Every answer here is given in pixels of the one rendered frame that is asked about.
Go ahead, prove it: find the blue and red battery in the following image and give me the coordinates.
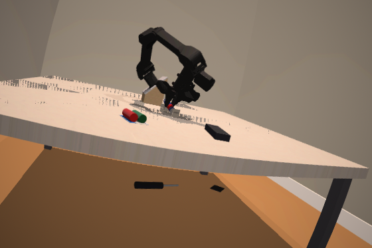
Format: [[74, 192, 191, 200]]
[[167, 103, 174, 111]]

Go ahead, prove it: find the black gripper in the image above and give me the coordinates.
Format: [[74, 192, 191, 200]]
[[155, 73, 193, 107]]

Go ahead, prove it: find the black-handled screwdriver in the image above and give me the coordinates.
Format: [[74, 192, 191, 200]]
[[134, 182, 179, 189]]

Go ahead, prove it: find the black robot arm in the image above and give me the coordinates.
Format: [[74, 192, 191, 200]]
[[136, 27, 216, 103]]

